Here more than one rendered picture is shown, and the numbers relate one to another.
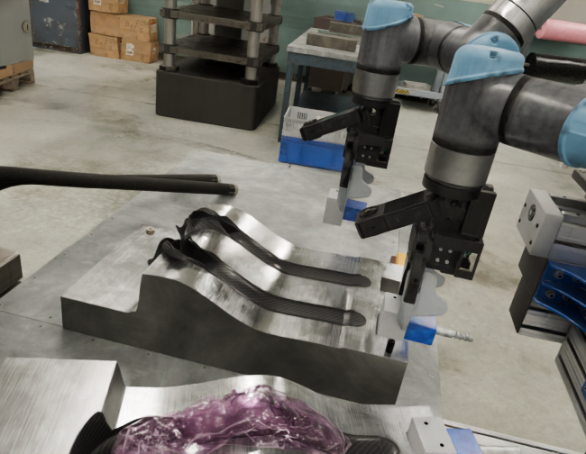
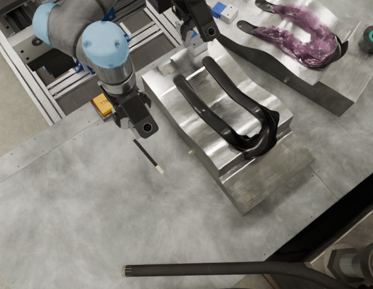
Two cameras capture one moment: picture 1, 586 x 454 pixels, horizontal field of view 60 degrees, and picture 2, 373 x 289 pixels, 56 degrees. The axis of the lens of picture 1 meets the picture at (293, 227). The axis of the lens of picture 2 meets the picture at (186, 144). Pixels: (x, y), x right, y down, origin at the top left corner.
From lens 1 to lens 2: 120 cm
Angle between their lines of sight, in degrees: 77
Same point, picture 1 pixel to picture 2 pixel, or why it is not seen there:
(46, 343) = (319, 157)
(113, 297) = (293, 144)
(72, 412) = (340, 67)
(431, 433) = (230, 11)
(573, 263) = not seen: hidden behind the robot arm
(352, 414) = (240, 39)
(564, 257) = not seen: hidden behind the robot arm
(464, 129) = not seen: outside the picture
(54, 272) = (300, 217)
